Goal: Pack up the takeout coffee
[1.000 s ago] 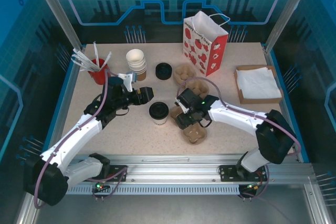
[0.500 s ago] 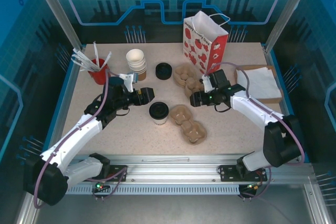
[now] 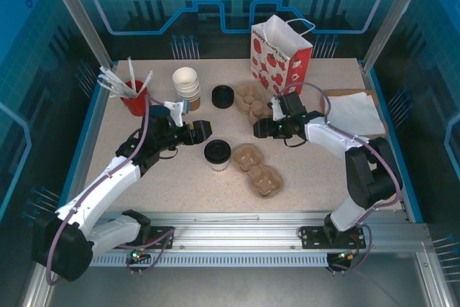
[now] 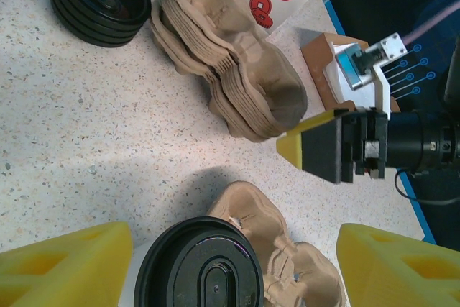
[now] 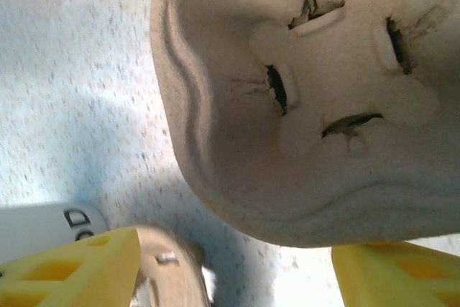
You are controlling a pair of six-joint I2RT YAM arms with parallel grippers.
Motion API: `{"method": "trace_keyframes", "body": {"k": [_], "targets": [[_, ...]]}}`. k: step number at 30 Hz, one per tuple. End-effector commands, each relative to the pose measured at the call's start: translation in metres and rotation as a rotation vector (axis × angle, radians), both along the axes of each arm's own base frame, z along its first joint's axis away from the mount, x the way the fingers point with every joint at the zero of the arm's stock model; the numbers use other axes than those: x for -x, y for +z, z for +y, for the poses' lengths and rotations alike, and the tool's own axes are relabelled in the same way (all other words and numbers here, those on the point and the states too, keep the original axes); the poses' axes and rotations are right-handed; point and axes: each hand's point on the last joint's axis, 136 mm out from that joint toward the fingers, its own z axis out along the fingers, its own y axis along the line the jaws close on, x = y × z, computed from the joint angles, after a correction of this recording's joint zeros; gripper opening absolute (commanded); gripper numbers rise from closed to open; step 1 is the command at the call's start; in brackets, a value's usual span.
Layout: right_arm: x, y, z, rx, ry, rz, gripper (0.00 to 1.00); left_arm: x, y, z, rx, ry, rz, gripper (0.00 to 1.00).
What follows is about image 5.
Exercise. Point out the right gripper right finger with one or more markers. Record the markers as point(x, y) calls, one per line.
point(366, 274)

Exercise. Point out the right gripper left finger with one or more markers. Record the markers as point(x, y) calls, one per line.
point(115, 249)

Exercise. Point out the white paper coffee cup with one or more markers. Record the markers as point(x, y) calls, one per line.
point(36, 228)

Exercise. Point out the brown pulp cup carrier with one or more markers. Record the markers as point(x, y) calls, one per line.
point(172, 274)
point(287, 141)

